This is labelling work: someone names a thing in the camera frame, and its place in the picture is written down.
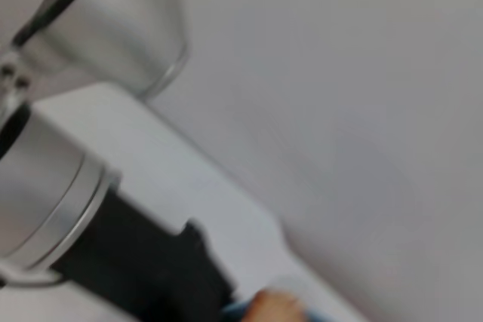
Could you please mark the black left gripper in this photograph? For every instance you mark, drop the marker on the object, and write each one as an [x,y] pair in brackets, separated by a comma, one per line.
[151,273]

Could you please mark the golden brown bread loaf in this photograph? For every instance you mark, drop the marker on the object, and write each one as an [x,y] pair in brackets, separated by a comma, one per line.
[275,307]

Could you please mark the blue bowl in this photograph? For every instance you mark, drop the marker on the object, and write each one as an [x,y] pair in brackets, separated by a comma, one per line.
[320,316]

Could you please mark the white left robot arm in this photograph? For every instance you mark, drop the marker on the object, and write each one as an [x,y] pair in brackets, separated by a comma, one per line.
[45,186]

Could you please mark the silver camera mounting bracket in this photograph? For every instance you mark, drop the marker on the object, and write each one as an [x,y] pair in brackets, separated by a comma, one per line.
[11,80]

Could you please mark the black white wrist camera box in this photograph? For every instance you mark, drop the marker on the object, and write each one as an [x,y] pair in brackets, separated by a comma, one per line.
[113,24]

